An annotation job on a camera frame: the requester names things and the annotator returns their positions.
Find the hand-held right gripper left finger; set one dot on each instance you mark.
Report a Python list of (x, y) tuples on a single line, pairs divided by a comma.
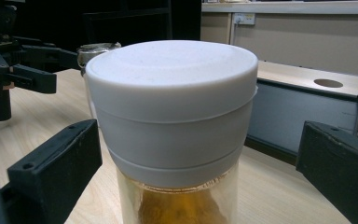
[(56, 168)]

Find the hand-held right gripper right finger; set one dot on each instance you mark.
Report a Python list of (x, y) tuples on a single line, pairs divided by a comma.
[(341, 168)]

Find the white wall socket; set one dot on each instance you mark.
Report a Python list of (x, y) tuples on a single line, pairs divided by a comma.
[(245, 18)]

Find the black curtain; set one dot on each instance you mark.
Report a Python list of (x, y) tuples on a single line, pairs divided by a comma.
[(136, 21)]

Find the beige board with round hole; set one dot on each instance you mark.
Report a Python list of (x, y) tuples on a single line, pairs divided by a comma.
[(292, 76)]

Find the white lid jar orange powder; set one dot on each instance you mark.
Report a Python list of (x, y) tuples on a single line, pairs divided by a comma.
[(171, 109)]

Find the metal lid glass jar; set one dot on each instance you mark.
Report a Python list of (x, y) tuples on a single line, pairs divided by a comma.
[(94, 51)]

